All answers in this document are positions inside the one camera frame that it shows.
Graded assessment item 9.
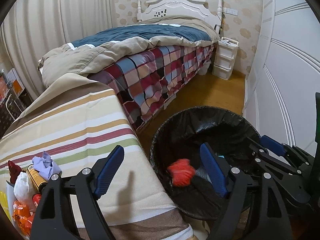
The red small packet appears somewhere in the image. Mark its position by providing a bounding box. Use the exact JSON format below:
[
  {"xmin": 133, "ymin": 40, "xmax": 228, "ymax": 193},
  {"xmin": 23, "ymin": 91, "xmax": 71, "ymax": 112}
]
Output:
[{"xmin": 32, "ymin": 193, "xmax": 42, "ymax": 207}]

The yellow bottle black cap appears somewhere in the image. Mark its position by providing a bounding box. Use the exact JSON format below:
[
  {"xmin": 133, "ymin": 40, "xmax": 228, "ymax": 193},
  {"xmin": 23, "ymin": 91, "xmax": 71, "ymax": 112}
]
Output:
[{"xmin": 27, "ymin": 165, "xmax": 48, "ymax": 193}]

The white tissue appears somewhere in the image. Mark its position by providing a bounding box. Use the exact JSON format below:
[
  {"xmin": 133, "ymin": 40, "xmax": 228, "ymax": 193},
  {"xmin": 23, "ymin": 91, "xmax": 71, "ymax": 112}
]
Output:
[{"xmin": 14, "ymin": 172, "xmax": 36, "ymax": 212}]

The purple paper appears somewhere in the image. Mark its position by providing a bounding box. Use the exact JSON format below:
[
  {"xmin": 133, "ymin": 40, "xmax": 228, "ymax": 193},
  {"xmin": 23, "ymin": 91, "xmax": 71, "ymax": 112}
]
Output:
[{"xmin": 32, "ymin": 151, "xmax": 62, "ymax": 181}]

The dark red ribbon bundle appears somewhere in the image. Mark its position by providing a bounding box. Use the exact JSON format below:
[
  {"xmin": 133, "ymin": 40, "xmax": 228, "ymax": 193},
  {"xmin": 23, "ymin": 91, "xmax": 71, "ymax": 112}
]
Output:
[{"xmin": 8, "ymin": 160, "xmax": 22, "ymax": 184}]

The red foam fruit net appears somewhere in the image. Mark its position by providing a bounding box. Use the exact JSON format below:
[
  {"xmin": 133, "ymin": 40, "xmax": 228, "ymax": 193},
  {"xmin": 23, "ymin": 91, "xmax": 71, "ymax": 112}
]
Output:
[{"xmin": 167, "ymin": 159, "xmax": 196, "ymax": 187}]

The black trash bin with liner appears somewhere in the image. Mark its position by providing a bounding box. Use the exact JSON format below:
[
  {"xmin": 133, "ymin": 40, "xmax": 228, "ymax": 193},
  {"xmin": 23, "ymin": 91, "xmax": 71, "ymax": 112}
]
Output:
[{"xmin": 149, "ymin": 106, "xmax": 260, "ymax": 221}]

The white wardrobe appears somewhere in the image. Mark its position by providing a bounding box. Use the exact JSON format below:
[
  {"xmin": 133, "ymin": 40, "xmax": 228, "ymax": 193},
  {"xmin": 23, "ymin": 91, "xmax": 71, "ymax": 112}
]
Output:
[{"xmin": 243, "ymin": 0, "xmax": 319, "ymax": 155}]

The small white waste bin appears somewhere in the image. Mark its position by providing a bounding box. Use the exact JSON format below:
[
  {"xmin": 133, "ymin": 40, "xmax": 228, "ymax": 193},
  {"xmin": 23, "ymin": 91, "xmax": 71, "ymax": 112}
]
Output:
[{"xmin": 197, "ymin": 61, "xmax": 211, "ymax": 75}]

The white plastic drawer unit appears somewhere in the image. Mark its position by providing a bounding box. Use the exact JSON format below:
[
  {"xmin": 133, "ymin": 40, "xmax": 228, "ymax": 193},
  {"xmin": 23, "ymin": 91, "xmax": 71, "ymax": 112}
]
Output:
[{"xmin": 212, "ymin": 37, "xmax": 239, "ymax": 80}]

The striped tablecloth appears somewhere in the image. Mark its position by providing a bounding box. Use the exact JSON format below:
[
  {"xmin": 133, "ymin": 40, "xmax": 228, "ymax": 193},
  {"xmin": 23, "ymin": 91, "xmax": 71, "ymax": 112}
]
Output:
[{"xmin": 1, "ymin": 74, "xmax": 194, "ymax": 239}]

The brown patterned storage box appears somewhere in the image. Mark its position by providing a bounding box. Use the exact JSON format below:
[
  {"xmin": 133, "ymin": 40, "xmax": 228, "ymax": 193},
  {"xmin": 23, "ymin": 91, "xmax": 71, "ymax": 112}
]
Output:
[{"xmin": 0, "ymin": 90, "xmax": 31, "ymax": 138}]

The plaid bed sheet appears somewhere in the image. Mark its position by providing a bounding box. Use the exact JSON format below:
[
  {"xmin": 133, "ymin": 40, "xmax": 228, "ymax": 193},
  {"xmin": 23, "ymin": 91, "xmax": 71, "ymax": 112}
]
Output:
[{"xmin": 88, "ymin": 46, "xmax": 214, "ymax": 129}]

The cardboard box orange print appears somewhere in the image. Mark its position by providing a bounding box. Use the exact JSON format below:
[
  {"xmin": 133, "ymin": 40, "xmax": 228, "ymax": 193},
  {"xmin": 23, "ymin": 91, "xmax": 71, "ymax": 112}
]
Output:
[{"xmin": 7, "ymin": 68, "xmax": 25, "ymax": 97}]

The white wooden bed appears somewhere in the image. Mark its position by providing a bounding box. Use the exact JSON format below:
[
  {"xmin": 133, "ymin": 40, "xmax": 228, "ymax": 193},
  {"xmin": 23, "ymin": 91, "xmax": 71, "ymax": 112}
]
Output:
[{"xmin": 137, "ymin": 0, "xmax": 223, "ymax": 31}]

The beige and blue duvet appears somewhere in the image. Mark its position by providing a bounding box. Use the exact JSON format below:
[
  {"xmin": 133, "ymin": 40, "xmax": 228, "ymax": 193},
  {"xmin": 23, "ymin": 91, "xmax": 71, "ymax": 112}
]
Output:
[{"xmin": 38, "ymin": 15, "xmax": 220, "ymax": 88}]

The cream curtain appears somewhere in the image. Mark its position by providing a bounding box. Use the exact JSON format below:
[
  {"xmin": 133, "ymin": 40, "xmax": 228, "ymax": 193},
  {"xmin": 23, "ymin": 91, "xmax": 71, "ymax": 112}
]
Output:
[{"xmin": 1, "ymin": 0, "xmax": 117, "ymax": 100}]

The white wall switch panel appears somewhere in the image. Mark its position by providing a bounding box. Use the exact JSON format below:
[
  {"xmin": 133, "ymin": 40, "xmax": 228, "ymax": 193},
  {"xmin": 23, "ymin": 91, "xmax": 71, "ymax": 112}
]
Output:
[{"xmin": 223, "ymin": 8, "xmax": 238, "ymax": 16}]

